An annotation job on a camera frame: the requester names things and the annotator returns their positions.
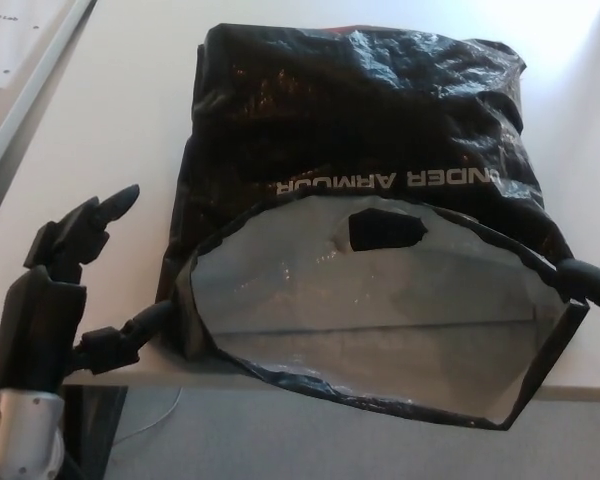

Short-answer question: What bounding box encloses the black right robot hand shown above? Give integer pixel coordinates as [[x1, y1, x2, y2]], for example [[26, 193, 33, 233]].
[[554, 92, 600, 330]]

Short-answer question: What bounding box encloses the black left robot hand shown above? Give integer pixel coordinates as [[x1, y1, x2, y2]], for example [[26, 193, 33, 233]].
[[0, 183, 175, 400]]

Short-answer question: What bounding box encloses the black Under Armour plastic bag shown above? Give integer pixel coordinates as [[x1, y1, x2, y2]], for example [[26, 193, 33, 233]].
[[160, 22, 592, 432]]

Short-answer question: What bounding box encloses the white printed paper sheet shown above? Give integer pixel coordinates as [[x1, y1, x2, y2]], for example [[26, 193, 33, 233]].
[[0, 0, 84, 91]]

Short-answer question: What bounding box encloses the black desk leg frame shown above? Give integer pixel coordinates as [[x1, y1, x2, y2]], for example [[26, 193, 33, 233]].
[[54, 384, 131, 480]]

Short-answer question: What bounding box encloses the thin white floor cable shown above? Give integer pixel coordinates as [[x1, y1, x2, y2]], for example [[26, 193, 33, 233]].
[[112, 387, 184, 451]]

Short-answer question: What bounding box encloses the grey metal desk rail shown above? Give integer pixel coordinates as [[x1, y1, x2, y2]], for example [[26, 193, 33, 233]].
[[0, 0, 101, 174]]

